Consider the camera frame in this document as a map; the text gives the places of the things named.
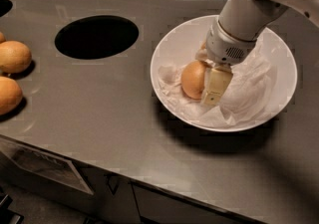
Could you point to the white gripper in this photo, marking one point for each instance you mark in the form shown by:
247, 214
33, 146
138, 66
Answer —
223, 47

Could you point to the orange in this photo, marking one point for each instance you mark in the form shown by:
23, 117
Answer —
15, 57
10, 95
2, 38
192, 79

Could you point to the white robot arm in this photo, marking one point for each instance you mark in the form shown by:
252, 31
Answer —
233, 35

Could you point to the white bowl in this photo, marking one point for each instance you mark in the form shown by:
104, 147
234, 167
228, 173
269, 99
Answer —
178, 48

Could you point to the white paper towel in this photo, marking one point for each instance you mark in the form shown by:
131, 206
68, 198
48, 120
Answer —
246, 96

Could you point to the cabinet drawer front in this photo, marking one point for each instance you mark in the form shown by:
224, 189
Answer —
157, 207

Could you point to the cabinet door panel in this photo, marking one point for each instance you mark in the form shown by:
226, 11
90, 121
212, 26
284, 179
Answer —
45, 164

